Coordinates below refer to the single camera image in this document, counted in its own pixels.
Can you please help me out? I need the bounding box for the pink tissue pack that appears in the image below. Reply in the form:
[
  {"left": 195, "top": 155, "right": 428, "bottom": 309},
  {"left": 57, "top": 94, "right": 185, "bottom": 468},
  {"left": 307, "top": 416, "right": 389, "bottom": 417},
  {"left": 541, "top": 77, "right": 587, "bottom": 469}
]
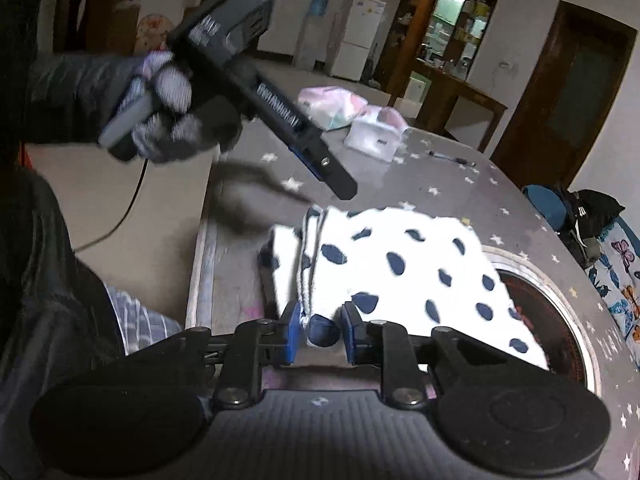
[{"left": 297, "top": 86, "right": 369, "bottom": 131}]

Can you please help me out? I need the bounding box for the butterfly print cushion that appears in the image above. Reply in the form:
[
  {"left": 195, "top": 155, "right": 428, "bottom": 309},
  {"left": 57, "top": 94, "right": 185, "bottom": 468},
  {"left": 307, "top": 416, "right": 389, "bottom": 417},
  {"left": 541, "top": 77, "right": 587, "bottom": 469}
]
[{"left": 586, "top": 217, "right": 639, "bottom": 365}]

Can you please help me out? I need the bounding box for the blue sofa bench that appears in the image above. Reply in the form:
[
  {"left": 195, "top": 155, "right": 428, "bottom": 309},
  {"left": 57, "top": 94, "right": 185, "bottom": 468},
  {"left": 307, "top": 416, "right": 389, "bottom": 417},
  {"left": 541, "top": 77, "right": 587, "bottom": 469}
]
[{"left": 522, "top": 184, "right": 567, "bottom": 232}]

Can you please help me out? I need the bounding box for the round table heater insert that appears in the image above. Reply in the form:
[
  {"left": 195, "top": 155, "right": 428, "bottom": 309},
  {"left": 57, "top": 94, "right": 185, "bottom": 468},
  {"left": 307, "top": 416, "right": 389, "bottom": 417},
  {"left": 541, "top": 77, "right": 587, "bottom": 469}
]
[{"left": 483, "top": 245, "right": 602, "bottom": 396}]

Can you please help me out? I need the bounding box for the black pen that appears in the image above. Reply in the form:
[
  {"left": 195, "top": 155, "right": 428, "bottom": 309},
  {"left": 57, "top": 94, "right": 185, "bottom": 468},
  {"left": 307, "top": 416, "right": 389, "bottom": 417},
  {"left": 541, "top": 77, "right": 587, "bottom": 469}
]
[{"left": 427, "top": 151, "right": 476, "bottom": 167}]

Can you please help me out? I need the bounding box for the white polka dot garment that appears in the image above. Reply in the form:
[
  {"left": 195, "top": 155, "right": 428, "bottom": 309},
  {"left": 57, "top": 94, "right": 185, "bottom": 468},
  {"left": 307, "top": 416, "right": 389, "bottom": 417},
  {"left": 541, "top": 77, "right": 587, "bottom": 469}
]
[{"left": 258, "top": 206, "right": 548, "bottom": 368}]

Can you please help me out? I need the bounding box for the gloved left hand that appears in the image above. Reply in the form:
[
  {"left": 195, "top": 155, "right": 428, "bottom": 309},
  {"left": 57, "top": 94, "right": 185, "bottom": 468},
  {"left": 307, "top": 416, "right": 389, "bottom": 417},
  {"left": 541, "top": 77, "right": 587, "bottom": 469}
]
[{"left": 99, "top": 51, "right": 242, "bottom": 164}]

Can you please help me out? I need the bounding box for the wooden side table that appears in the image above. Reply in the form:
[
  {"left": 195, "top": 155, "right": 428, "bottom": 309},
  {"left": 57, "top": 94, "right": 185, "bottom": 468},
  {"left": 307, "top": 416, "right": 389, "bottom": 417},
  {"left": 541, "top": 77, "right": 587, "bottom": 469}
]
[{"left": 384, "top": 58, "right": 508, "bottom": 152}]

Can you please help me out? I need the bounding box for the white tissue pack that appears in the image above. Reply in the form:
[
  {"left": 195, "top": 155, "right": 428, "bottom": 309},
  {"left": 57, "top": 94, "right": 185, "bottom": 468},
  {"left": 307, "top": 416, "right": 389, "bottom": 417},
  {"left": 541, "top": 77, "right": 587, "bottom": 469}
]
[{"left": 344, "top": 105, "right": 409, "bottom": 162}]

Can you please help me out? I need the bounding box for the grey star tablecloth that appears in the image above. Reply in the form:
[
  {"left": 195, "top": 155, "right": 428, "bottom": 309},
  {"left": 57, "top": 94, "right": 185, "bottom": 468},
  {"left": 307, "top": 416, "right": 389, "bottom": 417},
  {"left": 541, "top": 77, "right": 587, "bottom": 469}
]
[{"left": 184, "top": 123, "right": 640, "bottom": 480}]

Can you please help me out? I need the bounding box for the black bag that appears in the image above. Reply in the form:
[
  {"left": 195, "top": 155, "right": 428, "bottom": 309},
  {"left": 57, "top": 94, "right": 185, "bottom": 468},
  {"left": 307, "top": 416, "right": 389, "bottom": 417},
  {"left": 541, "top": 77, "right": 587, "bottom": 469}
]
[{"left": 554, "top": 186, "right": 625, "bottom": 269}]

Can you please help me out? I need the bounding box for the black cable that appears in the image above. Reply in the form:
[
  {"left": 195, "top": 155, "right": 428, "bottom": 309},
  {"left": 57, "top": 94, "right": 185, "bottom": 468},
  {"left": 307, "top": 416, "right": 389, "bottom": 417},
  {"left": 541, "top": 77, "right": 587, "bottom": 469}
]
[{"left": 71, "top": 156, "right": 151, "bottom": 254}]

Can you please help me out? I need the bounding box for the dark wooden door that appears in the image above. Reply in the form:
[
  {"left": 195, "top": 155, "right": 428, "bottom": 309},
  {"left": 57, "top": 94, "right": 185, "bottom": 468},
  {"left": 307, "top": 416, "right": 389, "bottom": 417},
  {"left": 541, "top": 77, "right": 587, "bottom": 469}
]
[{"left": 491, "top": 1, "right": 638, "bottom": 188}]

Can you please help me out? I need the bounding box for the person's dark clothed body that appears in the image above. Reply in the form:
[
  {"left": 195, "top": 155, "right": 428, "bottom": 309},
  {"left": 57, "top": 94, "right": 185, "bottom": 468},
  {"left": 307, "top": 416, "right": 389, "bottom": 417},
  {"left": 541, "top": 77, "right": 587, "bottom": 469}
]
[{"left": 0, "top": 0, "right": 187, "bottom": 480}]

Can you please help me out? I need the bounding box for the white refrigerator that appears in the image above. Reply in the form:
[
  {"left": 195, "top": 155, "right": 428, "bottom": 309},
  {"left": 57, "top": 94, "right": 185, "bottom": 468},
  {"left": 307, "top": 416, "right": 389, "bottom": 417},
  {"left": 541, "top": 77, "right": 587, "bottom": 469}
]
[{"left": 326, "top": 0, "right": 386, "bottom": 81}]

